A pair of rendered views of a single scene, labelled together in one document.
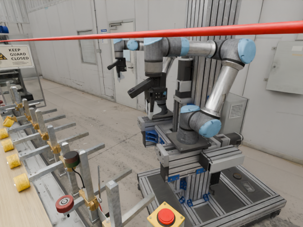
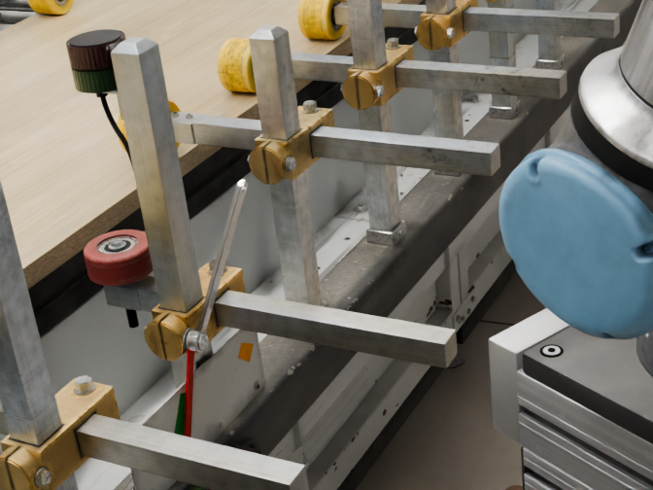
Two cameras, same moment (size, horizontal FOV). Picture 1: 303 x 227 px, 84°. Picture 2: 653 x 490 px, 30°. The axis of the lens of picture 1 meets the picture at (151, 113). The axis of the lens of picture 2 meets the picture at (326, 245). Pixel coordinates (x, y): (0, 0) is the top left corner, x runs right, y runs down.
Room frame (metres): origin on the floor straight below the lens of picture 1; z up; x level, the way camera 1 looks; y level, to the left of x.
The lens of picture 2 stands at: (0.53, -0.86, 1.52)
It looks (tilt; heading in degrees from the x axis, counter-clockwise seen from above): 27 degrees down; 76
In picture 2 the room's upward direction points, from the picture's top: 7 degrees counter-clockwise
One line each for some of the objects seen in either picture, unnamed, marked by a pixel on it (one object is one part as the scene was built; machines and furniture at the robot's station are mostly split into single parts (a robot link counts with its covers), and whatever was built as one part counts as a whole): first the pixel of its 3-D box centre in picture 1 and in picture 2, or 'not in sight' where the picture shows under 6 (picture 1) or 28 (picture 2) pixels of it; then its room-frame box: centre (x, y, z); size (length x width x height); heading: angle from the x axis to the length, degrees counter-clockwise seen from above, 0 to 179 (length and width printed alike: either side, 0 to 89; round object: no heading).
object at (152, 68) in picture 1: (153, 67); not in sight; (0.71, -0.01, 1.54); 0.08 x 0.08 x 0.05
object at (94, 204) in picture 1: (88, 199); (193, 311); (0.67, 0.34, 0.85); 0.13 x 0.06 x 0.05; 45
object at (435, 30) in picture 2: (43, 134); (447, 21); (1.20, 0.87, 0.95); 0.13 x 0.06 x 0.05; 45
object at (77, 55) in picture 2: (71, 156); (97, 49); (0.62, 0.36, 1.16); 0.06 x 0.06 x 0.02
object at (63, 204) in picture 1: (66, 208); (125, 283); (0.60, 0.43, 0.85); 0.08 x 0.08 x 0.11
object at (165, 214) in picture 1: (166, 216); not in sight; (0.29, -0.04, 1.22); 0.04 x 0.04 x 0.02
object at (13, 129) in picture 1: (36, 123); not in sight; (1.39, 1.05, 0.95); 0.50 x 0.04 x 0.04; 135
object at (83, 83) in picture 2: (71, 161); (102, 72); (0.62, 0.36, 1.14); 0.06 x 0.06 x 0.02
